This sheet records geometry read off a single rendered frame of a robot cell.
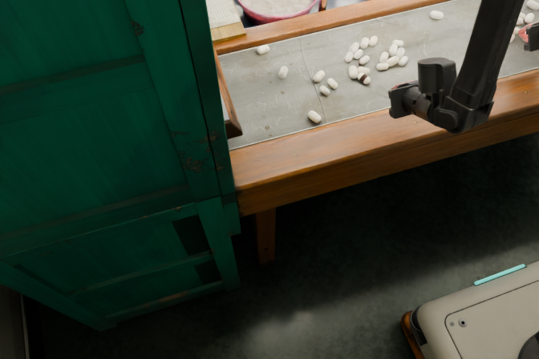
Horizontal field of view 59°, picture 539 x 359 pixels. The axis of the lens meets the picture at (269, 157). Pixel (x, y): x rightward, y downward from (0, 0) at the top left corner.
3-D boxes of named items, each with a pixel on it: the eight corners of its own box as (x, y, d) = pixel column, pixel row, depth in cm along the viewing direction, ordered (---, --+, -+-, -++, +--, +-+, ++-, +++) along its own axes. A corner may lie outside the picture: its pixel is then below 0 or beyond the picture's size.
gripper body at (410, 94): (387, 89, 103) (403, 96, 96) (429, 78, 104) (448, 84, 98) (389, 117, 105) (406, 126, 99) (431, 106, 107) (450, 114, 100)
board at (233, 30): (245, 35, 132) (245, 33, 131) (193, 48, 130) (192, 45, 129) (216, -42, 147) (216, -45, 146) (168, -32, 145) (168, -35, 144)
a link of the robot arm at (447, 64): (455, 132, 87) (486, 119, 91) (455, 70, 83) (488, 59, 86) (407, 120, 97) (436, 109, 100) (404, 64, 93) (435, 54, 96)
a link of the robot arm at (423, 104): (430, 129, 93) (456, 123, 94) (429, 95, 91) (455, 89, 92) (412, 120, 100) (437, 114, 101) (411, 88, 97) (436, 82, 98)
